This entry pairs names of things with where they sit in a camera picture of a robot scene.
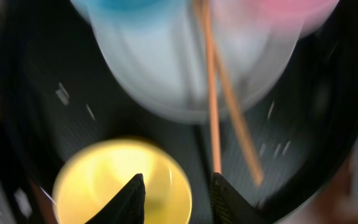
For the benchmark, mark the wooden chopstick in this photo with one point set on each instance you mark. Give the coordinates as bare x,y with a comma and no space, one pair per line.
239,123
203,14

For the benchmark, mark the left wooden chopstick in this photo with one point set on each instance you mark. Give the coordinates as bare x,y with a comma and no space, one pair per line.
203,14

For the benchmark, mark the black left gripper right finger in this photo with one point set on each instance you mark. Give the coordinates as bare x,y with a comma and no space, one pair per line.
228,206

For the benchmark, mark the blue cup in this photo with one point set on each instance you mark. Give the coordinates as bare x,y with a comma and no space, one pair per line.
130,13

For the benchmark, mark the yellow bowl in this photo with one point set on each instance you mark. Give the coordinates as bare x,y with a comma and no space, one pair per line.
94,175

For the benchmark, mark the right wooden chopstick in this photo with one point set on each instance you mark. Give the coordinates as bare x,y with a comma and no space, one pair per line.
239,123

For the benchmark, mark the round black serving tray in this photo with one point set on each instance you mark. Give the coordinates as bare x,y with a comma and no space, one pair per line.
59,96

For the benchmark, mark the grey round plate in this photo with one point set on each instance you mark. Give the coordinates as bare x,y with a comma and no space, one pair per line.
162,66

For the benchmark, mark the pink cup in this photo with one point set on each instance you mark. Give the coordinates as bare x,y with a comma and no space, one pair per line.
281,18

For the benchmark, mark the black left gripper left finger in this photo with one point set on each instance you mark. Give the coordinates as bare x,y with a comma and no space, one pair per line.
126,207

